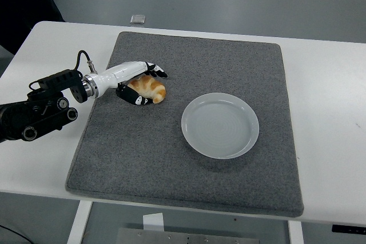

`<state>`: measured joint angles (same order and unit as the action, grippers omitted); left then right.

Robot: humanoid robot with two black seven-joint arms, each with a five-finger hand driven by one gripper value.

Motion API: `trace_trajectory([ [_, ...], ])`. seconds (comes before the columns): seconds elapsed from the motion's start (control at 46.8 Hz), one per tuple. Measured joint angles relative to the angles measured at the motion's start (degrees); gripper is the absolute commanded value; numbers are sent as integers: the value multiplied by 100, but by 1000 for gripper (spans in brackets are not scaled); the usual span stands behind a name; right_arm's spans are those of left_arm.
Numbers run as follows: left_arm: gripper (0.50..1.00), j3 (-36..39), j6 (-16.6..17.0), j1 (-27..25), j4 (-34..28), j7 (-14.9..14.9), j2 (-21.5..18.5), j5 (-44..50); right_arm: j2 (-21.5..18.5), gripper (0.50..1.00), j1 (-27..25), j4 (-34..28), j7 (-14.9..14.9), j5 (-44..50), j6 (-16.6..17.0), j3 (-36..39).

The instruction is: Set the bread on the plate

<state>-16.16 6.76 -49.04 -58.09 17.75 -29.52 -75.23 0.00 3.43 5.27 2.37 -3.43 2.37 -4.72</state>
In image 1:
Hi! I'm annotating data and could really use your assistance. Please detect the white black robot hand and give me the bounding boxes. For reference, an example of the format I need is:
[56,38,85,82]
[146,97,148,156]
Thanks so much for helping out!
[90,60,169,106]

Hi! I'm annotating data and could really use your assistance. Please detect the golden croissant bread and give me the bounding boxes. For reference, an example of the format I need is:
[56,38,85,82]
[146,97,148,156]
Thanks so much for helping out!
[127,75,167,104]

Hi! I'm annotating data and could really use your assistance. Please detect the round pale grey plate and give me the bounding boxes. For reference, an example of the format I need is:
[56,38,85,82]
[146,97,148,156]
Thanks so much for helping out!
[181,92,260,160]

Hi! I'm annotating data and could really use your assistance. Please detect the grey metal plate with screws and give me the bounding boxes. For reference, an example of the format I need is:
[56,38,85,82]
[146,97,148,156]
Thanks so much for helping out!
[116,227,261,244]

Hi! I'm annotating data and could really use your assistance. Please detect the silver square floor socket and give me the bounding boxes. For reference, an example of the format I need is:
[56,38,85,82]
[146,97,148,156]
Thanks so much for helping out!
[130,14,147,25]

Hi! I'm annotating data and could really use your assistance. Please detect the grey felt mat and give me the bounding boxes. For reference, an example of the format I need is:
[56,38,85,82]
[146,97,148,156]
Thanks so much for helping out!
[65,31,304,218]

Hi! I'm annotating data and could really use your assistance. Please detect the person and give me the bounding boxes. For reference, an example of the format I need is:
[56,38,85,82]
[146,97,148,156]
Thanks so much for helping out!
[0,0,67,56]

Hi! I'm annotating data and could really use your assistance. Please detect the white table leg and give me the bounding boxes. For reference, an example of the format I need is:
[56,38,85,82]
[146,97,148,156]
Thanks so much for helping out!
[287,220,304,244]
[66,200,94,244]

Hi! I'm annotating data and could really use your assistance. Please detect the black table control panel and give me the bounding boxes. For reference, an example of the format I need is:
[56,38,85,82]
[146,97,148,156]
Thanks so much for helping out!
[331,223,366,234]

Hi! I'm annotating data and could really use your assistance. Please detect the thin black floor cable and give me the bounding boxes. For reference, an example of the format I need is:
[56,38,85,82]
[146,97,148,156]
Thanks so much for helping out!
[0,223,32,244]

